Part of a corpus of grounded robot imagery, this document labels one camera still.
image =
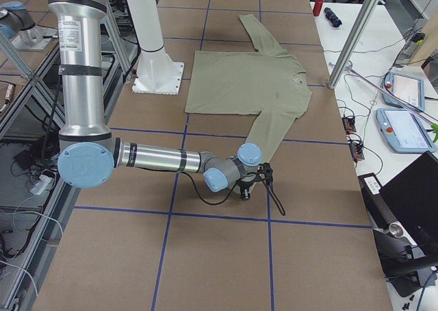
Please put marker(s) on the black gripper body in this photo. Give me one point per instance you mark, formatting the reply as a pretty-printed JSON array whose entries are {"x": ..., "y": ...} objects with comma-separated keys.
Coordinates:
[{"x": 244, "y": 188}]

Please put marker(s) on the olive green long-sleeve shirt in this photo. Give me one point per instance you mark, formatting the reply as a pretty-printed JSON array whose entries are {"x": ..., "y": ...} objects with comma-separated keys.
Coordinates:
[{"x": 268, "y": 83}]

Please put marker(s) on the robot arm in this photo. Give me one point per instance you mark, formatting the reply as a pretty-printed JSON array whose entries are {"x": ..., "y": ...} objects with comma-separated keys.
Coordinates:
[{"x": 88, "y": 151}]

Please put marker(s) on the near teach pendant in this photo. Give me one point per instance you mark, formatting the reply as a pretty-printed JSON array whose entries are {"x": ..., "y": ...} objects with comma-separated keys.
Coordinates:
[{"x": 403, "y": 132}]

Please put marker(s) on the teach pendant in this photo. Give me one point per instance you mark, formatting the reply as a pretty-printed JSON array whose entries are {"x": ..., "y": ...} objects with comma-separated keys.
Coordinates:
[
  {"x": 403, "y": 132},
  {"x": 405, "y": 88}
]

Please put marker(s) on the dark blue folded umbrella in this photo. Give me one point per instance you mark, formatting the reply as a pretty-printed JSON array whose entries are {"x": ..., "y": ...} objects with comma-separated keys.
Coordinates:
[{"x": 332, "y": 18}]

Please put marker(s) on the far teach pendant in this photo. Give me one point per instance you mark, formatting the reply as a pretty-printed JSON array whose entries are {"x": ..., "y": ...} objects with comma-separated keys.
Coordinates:
[{"x": 405, "y": 88}]

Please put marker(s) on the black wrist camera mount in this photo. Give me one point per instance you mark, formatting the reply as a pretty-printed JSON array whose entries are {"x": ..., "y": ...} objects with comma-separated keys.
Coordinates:
[{"x": 265, "y": 172}]

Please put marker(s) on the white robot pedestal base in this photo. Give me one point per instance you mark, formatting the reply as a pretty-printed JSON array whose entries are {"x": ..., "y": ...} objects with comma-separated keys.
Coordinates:
[{"x": 156, "y": 72}]

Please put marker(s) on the aluminium frame rack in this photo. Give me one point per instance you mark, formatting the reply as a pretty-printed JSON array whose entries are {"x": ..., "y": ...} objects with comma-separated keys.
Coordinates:
[{"x": 35, "y": 203}]

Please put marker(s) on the aluminium frame post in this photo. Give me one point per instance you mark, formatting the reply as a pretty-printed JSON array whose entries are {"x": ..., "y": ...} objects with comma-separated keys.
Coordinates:
[{"x": 358, "y": 27}]

